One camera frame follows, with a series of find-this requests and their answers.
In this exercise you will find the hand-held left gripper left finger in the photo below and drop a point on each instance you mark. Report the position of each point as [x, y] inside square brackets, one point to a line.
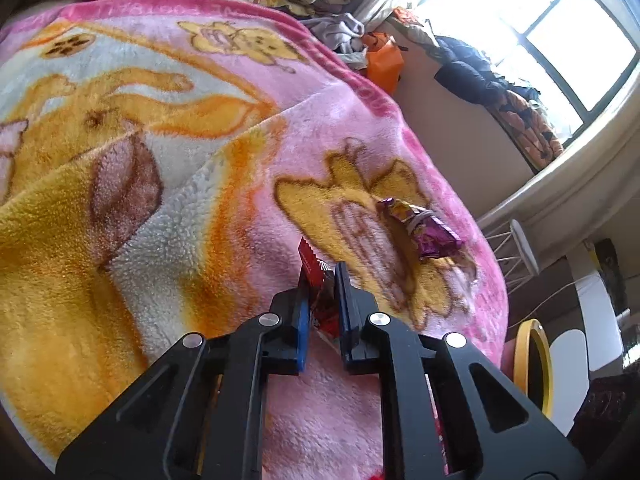
[301, 332]

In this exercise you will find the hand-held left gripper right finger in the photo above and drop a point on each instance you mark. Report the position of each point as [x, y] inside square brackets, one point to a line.
[343, 310]

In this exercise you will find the red snack wrapper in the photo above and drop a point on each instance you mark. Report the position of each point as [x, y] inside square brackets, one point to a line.
[320, 305]

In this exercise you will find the yellow trash bin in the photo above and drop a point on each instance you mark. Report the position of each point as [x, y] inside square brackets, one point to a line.
[543, 360]

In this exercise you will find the purple snack wrapper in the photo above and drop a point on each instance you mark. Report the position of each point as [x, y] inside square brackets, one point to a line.
[431, 235]

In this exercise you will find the pink printed blanket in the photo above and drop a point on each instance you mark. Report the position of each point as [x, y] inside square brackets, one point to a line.
[150, 210]

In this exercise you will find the white chair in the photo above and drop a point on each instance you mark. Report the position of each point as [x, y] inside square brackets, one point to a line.
[590, 320]

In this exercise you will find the orange bag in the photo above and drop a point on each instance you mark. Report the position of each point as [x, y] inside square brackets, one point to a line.
[385, 60]

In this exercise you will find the orange patterned blanket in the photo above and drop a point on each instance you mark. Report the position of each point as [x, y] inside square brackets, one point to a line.
[530, 125]

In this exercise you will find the dark jacket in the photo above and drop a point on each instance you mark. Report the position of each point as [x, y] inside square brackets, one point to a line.
[470, 72]

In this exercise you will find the black tall object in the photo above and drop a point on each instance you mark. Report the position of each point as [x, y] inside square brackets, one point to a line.
[611, 270]

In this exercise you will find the grey garment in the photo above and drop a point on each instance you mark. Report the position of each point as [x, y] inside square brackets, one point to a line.
[340, 32]

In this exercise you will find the dark red patterned cloth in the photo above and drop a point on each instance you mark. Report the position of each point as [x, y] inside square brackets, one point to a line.
[607, 410]

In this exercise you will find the window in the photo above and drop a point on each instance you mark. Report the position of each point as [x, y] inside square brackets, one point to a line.
[550, 25]

